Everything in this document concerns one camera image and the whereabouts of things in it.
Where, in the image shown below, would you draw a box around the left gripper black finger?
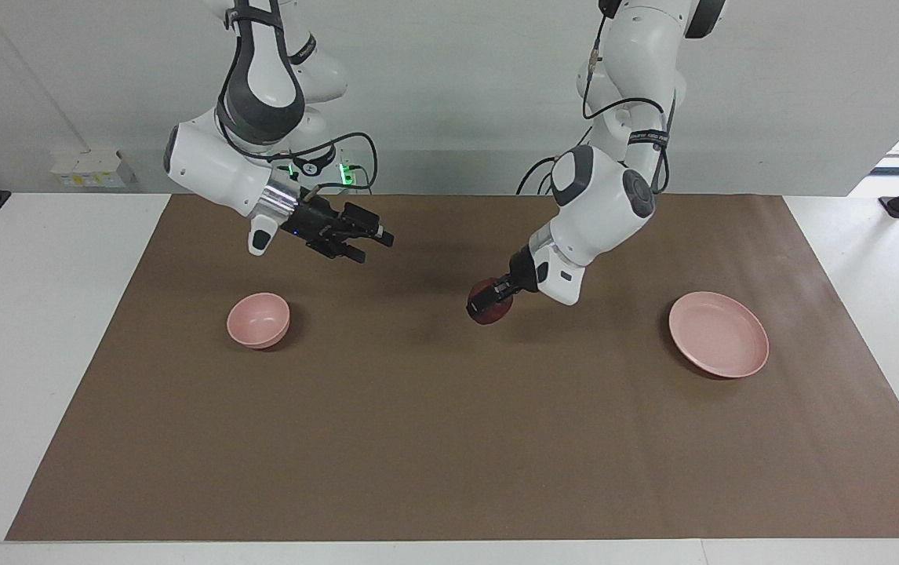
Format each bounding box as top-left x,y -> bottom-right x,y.
467,276 -> 515,319

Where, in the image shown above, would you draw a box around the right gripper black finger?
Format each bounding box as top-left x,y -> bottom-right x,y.
324,239 -> 369,264
344,204 -> 395,246

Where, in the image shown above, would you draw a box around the dark red apple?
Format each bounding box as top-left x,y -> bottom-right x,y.
468,277 -> 515,326

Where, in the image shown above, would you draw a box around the pink bowl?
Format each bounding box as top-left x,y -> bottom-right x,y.
227,293 -> 292,350

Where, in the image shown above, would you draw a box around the pink plate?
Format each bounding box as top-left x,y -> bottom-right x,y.
668,292 -> 770,380

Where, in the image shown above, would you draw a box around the brown table mat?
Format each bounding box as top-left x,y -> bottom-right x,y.
6,194 -> 899,542

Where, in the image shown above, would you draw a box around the white box on table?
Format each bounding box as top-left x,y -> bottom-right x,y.
49,149 -> 138,189

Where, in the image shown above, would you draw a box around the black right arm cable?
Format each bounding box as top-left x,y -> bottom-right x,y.
217,0 -> 378,197

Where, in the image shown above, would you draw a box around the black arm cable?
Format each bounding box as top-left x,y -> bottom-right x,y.
581,12 -> 674,195
217,0 -> 378,197

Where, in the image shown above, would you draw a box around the black arm base cables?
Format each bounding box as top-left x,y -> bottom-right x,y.
516,153 -> 576,195

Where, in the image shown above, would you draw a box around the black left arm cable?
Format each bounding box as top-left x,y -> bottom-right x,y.
581,12 -> 674,195

